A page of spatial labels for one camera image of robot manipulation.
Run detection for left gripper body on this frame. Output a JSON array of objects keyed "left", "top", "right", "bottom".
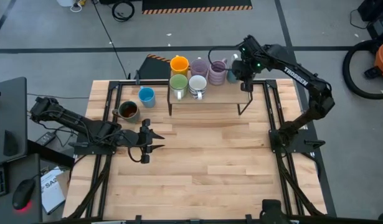
[{"left": 116, "top": 118, "right": 152, "bottom": 165}]

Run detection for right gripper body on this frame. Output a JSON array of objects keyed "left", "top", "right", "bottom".
[{"left": 232, "top": 59, "right": 257, "bottom": 91}]

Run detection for large teal mug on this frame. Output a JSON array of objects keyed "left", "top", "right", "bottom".
[{"left": 225, "top": 53, "right": 242, "bottom": 84}]

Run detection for lilac ringed ceramic mug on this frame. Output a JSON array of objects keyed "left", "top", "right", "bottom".
[{"left": 208, "top": 58, "right": 229, "bottom": 86}]

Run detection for dark speckled stoneware mug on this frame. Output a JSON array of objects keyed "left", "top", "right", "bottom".
[{"left": 111, "top": 100, "right": 141, "bottom": 124}]

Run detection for light blue mug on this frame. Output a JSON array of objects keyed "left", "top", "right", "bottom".
[{"left": 138, "top": 86, "right": 156, "bottom": 109}]

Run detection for lilac striped white-handled mug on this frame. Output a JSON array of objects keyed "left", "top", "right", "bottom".
[{"left": 189, "top": 58, "right": 210, "bottom": 78}]

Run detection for blue white patterned mug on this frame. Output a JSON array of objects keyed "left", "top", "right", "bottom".
[{"left": 188, "top": 75, "right": 208, "bottom": 101}]

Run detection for green and white mug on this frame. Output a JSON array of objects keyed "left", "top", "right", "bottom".
[{"left": 169, "top": 73, "right": 189, "bottom": 101}]

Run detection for yellow mug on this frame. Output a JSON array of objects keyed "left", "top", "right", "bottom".
[{"left": 169, "top": 55, "right": 190, "bottom": 77}]

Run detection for wooden shelf riser black legs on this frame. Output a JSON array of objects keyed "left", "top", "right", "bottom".
[{"left": 167, "top": 79, "right": 253, "bottom": 116}]

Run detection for small black hazard-striped ramp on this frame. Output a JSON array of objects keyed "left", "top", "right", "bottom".
[{"left": 137, "top": 54, "right": 173, "bottom": 80}]

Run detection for black hazard-striped floor mat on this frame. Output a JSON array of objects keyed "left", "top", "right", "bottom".
[{"left": 141, "top": 0, "right": 253, "bottom": 15}]

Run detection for black power adapter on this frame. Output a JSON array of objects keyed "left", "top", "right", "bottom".
[{"left": 35, "top": 131, "right": 57, "bottom": 147}]

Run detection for white printed booklet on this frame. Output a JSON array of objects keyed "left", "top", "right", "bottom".
[{"left": 40, "top": 166, "right": 69, "bottom": 216}]

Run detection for black computer mouse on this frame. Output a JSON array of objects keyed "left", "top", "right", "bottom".
[{"left": 11, "top": 178, "right": 37, "bottom": 211}]

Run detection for black rounded device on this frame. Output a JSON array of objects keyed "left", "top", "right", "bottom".
[{"left": 260, "top": 198, "right": 293, "bottom": 224}]

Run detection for black equipment case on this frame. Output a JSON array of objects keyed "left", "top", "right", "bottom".
[{"left": 356, "top": 0, "right": 383, "bottom": 40}]

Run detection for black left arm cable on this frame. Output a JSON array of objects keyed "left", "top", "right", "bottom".
[{"left": 127, "top": 146, "right": 146, "bottom": 163}]

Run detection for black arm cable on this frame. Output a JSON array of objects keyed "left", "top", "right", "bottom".
[
  {"left": 127, "top": 146, "right": 146, "bottom": 163},
  {"left": 207, "top": 45, "right": 242, "bottom": 68}
]

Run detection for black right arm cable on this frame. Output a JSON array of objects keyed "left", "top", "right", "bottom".
[{"left": 207, "top": 45, "right": 242, "bottom": 68}]

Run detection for black vacuum hose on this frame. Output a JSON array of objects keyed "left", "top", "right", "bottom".
[{"left": 341, "top": 39, "right": 383, "bottom": 101}]

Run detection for black floor cable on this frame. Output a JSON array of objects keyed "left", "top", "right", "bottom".
[{"left": 90, "top": 0, "right": 130, "bottom": 80}]

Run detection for black coiled cable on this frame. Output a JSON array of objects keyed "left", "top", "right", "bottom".
[{"left": 111, "top": 0, "right": 136, "bottom": 23}]

